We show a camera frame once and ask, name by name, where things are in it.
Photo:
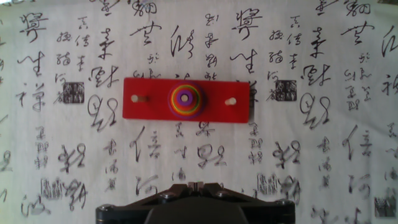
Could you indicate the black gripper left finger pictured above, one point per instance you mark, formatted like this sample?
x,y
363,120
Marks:
x,y
124,214

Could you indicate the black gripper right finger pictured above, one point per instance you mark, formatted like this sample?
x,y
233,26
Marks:
x,y
270,214

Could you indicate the red Hanoi base board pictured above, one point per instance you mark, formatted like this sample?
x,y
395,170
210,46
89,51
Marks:
x,y
149,110

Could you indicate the calligraphy printed cream cloth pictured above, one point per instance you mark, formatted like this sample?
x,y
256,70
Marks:
x,y
93,155

